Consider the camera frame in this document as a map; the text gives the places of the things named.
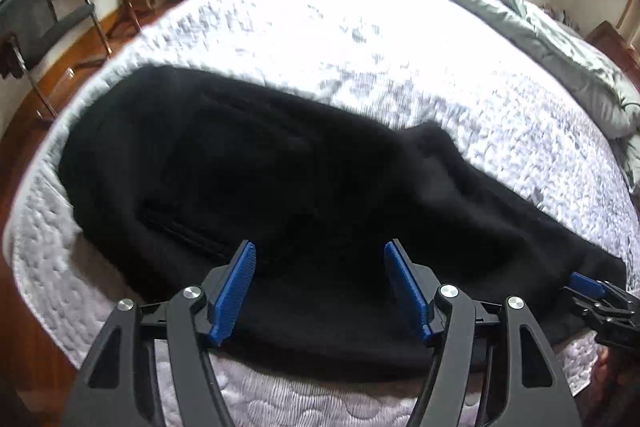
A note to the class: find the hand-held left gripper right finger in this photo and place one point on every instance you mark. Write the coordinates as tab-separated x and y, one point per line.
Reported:
405	287

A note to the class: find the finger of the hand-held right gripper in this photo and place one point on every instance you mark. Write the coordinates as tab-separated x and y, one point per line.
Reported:
580	299
586	282

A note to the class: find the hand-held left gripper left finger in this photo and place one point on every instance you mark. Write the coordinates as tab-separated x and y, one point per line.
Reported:
235	287

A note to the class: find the black pants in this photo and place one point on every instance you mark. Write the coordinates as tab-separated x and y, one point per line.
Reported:
300	182

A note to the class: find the wooden headboard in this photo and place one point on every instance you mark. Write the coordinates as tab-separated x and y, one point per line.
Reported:
617	44

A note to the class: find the grey-green duvet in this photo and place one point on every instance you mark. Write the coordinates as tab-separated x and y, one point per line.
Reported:
550	32

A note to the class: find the white quilted bedspread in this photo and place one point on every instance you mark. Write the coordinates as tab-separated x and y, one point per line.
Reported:
350	32

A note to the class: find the dark cloth on armchair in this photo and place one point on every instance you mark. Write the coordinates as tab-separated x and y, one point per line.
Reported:
11	57

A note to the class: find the dark metal-frame armchair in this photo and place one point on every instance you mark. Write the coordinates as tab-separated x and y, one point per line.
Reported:
35	17

